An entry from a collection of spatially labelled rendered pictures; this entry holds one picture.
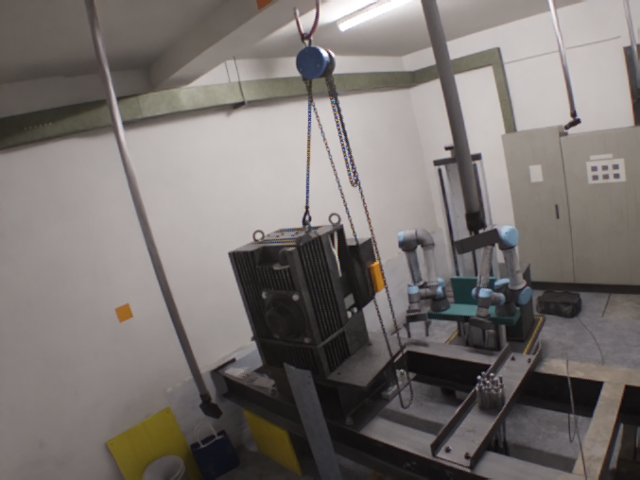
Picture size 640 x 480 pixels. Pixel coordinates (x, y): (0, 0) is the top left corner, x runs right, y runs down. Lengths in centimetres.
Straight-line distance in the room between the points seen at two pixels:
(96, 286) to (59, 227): 43
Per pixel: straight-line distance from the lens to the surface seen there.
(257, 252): 222
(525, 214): 464
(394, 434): 215
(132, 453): 309
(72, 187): 273
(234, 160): 328
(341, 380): 219
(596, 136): 432
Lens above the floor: 205
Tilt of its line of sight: 12 degrees down
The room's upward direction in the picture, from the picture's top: 14 degrees counter-clockwise
